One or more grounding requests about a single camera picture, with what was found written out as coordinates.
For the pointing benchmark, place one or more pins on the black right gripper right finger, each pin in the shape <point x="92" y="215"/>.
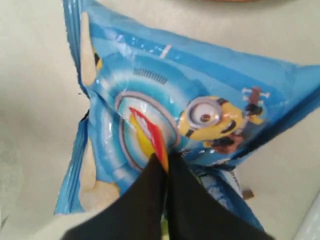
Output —
<point x="194" y="215"/>

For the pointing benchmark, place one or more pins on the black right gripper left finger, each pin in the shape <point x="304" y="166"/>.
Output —
<point x="136" y="215"/>

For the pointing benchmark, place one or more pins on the blue snack packet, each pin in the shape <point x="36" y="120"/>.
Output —
<point x="210" y="104"/>

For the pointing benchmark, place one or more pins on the dark wooden chopstick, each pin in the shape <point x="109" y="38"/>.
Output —
<point x="247" y="194"/>

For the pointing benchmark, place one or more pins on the pale green ceramic bowl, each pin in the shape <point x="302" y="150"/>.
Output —
<point x="310" y="226"/>

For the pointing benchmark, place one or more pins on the brown wooden plate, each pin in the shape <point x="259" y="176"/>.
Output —
<point x="231" y="1"/>

